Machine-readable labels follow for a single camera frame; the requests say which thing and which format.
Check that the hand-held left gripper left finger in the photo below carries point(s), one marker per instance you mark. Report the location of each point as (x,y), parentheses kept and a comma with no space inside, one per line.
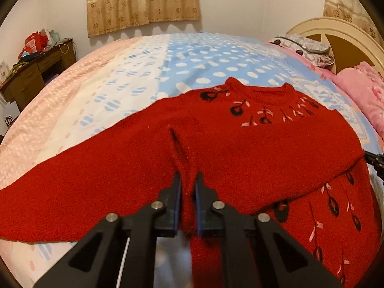
(177,207)

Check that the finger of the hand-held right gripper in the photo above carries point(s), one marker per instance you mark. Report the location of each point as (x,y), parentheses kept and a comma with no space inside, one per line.
(376,162)

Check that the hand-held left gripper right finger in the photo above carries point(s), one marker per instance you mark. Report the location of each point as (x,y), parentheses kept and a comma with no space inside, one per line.
(199,207)

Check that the red knitted sweater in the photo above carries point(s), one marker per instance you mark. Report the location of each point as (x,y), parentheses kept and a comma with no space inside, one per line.
(240,156)

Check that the pink floral pillow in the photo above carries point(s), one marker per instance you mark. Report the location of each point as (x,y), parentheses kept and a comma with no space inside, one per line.
(364,93)

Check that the white red flowered pillow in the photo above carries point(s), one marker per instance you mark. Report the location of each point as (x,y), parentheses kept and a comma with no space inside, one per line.
(322,60)

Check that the pink bed sheet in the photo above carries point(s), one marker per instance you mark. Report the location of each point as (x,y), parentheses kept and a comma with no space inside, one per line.
(300,60)

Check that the cream wooden headboard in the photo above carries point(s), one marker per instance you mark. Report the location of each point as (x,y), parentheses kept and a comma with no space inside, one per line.
(345,36)

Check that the grey patterned pillow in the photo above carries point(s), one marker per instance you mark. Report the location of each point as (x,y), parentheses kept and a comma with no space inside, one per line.
(303,43)

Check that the blue polka dot quilt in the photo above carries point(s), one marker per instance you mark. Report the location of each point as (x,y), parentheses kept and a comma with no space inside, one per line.
(195,63)

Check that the beige patterned curtain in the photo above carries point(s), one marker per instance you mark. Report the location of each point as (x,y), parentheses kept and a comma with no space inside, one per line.
(144,3)
(348,6)

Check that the white paper bag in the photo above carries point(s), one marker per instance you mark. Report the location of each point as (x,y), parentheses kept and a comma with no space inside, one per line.
(8,118)

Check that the brown wooden desk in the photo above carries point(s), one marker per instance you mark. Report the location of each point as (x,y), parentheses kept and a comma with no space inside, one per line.
(33,75)

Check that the light blue bag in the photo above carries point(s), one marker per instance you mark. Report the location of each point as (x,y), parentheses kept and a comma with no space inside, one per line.
(54,37)

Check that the red gift bag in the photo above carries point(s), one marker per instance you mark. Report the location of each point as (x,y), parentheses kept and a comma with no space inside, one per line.
(35,42)

